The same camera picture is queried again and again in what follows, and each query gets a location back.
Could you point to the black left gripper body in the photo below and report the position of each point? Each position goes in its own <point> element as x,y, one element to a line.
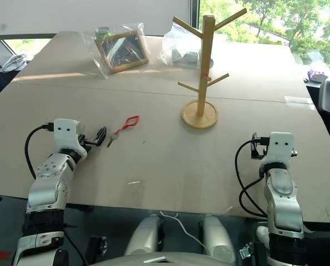
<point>83,141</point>

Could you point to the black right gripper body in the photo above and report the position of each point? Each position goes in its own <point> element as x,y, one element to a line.
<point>257,149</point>

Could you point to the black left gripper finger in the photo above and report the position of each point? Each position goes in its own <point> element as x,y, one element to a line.
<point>102,133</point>
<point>93,142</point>

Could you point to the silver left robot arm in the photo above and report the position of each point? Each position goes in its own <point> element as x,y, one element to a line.
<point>48,183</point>

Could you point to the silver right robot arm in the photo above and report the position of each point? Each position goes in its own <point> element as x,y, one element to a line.
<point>281,199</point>

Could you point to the clear tape strip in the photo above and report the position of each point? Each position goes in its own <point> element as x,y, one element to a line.
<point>134,182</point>
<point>297,100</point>

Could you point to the wooden tree hanger stand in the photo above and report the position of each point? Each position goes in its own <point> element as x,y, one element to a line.
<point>200,110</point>

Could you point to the purple box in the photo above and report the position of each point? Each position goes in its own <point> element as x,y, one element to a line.
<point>316,76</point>

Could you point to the silver right robot leg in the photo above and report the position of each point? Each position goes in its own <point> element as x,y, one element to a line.
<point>218,238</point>

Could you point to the silver robot leg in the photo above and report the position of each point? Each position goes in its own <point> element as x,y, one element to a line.
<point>218,238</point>
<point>145,235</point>

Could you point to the metal clamp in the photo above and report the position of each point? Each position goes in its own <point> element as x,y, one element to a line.
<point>246,250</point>

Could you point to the green drink can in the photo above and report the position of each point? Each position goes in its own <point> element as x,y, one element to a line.
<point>102,31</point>

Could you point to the white bundled cloth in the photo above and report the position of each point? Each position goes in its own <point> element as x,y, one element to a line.
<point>13,63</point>

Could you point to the black foot block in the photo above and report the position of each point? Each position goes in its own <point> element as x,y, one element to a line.
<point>96,248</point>

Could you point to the silver left robot leg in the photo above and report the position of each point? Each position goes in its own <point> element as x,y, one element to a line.
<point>145,235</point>

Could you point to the clear bag with grey items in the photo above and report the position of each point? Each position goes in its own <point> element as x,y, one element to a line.
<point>178,52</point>

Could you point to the silver robot torso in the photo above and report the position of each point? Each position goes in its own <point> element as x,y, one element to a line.
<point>159,259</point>

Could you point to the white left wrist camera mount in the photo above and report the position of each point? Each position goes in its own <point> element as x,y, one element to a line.
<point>66,133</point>

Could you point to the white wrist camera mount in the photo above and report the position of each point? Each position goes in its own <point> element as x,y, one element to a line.
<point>66,133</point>
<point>279,147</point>

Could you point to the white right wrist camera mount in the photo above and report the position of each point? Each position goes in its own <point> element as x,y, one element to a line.
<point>279,147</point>

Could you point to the clear plastic bag around frame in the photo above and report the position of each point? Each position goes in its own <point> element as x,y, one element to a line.
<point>98,66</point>

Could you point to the wooden picture frame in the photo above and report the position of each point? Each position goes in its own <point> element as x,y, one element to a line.
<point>123,52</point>

